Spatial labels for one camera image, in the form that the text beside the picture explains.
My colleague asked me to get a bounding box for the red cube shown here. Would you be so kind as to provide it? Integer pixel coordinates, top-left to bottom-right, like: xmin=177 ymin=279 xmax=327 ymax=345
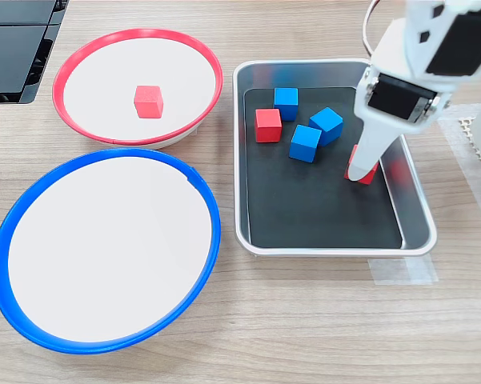
xmin=134 ymin=85 xmax=165 ymax=119
xmin=343 ymin=143 xmax=379 ymax=186
xmin=254 ymin=107 xmax=283 ymax=144

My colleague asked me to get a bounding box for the blue cube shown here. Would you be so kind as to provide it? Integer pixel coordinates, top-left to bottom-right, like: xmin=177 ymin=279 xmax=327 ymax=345
xmin=288 ymin=124 xmax=323 ymax=164
xmin=273 ymin=86 xmax=299 ymax=122
xmin=308 ymin=106 xmax=345 ymax=147

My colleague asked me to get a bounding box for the steel tray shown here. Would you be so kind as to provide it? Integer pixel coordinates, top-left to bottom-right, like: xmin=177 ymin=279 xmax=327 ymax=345
xmin=231 ymin=58 xmax=439 ymax=258

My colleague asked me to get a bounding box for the pale perforated plate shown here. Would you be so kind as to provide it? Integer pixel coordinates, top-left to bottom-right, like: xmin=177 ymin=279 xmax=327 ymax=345
xmin=458 ymin=114 xmax=481 ymax=187

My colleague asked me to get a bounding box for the black mat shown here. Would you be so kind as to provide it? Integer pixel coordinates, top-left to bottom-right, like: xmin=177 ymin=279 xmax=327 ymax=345
xmin=243 ymin=86 xmax=404 ymax=250

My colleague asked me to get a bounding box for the clear tape strip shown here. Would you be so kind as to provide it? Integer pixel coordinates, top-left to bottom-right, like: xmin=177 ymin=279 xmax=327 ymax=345
xmin=368 ymin=255 xmax=440 ymax=286
xmin=438 ymin=102 xmax=481 ymax=241

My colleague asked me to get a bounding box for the blue-rimmed white plate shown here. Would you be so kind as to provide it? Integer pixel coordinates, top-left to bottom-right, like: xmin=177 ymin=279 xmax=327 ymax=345
xmin=0 ymin=147 xmax=222 ymax=356

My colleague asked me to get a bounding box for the red-rimmed white plate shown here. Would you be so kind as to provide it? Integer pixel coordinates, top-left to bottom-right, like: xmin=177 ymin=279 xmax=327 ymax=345
xmin=51 ymin=27 xmax=224 ymax=150

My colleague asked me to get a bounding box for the black electronic device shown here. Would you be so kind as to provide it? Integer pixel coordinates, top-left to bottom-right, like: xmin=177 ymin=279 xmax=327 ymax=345
xmin=0 ymin=0 xmax=70 ymax=106

